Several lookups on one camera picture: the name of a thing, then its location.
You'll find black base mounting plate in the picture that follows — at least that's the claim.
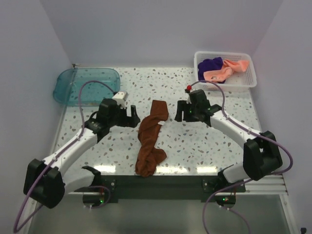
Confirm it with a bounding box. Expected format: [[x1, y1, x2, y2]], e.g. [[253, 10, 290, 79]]
[[73, 175, 246, 203]]

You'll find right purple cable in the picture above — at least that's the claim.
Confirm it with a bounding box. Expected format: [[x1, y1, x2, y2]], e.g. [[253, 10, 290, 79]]
[[185, 81, 293, 234]]

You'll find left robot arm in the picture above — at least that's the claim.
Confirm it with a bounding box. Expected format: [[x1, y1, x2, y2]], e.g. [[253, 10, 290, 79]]
[[23, 98, 140, 209]]

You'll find white plastic basket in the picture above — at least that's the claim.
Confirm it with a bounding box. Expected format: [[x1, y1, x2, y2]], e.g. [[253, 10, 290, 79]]
[[194, 51, 257, 92]]

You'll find aluminium frame rail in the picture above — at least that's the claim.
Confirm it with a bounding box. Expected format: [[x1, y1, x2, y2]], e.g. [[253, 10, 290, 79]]
[[31, 174, 288, 195]]

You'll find purple towel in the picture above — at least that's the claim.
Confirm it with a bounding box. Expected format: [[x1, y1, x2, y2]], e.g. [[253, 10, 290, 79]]
[[197, 57, 225, 83]]

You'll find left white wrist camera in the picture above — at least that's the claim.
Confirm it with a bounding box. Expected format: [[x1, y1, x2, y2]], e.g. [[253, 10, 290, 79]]
[[112, 91, 129, 109]]

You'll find purple cable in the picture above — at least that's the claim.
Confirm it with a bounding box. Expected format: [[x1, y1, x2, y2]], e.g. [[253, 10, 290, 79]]
[[185, 81, 293, 234], [12, 80, 117, 232]]

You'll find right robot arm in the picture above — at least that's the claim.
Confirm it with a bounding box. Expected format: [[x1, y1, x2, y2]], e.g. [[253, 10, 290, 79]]
[[175, 90, 283, 192]]

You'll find pink towel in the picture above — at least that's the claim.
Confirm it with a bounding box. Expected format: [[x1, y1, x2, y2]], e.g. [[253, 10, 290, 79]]
[[219, 59, 250, 80]]

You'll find blue transparent plastic tray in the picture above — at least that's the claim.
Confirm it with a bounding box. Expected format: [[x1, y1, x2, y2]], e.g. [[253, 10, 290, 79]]
[[53, 68, 120, 107]]

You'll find brown towel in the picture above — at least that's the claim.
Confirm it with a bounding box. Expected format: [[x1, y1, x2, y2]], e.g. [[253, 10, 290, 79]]
[[135, 100, 169, 177]]

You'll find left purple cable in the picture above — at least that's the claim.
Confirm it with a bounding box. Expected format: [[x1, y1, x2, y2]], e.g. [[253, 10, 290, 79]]
[[12, 80, 117, 232]]

